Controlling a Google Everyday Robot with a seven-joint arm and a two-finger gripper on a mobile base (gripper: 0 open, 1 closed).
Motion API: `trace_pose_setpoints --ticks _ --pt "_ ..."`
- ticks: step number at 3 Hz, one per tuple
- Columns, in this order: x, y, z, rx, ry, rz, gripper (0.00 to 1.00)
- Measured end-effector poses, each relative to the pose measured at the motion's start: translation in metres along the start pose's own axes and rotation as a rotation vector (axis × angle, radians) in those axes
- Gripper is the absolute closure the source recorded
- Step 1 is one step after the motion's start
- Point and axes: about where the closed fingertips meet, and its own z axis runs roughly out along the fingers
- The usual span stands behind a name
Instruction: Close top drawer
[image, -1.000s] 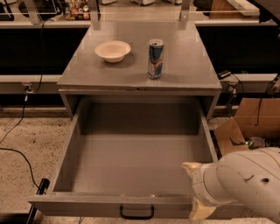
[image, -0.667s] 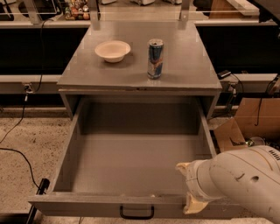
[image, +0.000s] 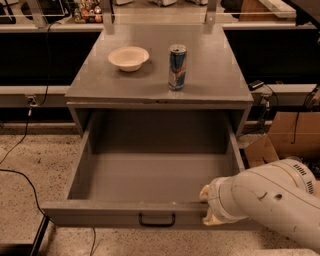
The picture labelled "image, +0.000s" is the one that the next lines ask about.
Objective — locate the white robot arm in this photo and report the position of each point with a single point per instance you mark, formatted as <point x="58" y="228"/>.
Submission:
<point x="280" y="195"/>

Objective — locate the blue energy drink can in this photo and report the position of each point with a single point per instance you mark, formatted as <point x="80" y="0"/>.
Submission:
<point x="177" y="66"/>

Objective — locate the grey top drawer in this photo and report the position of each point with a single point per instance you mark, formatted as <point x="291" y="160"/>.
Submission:
<point x="146" y="161"/>

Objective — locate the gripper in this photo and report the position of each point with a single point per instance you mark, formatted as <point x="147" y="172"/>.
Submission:
<point x="216" y="199"/>

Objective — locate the white paper bowl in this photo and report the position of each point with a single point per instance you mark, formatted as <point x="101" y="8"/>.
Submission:
<point x="128" y="59"/>

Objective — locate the cardboard box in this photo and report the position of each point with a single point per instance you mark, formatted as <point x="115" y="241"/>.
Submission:
<point x="292" y="134"/>

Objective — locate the black drawer handle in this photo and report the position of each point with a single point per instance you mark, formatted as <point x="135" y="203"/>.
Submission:
<point x="157" y="221"/>

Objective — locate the small black device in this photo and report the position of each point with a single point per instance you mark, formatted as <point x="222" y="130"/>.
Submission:
<point x="255" y="85"/>

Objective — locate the colourful items group on shelf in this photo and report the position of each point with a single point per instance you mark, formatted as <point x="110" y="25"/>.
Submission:
<point x="87" y="11"/>

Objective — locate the black metal floor bar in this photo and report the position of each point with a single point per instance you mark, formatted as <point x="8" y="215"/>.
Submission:
<point x="39" y="236"/>

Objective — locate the grey cabinet body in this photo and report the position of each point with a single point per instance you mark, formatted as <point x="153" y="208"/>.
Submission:
<point x="213" y="77"/>

